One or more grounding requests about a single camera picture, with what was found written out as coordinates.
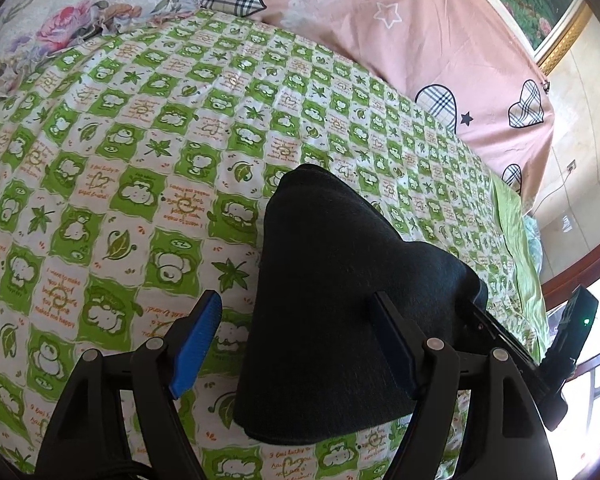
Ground dark navy pants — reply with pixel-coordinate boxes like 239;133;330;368
233;164;488;445

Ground light green blanket edge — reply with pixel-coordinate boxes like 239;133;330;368
490;174;550;364

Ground green white checkered bedsheet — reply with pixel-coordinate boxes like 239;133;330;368
0;8;552;480

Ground pink quilt with plaid hearts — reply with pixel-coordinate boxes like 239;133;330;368
199;0;554;209

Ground framed landscape painting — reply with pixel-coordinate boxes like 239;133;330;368
500;0;592;74

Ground white wall cable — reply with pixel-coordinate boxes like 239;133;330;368
526;159;579;216

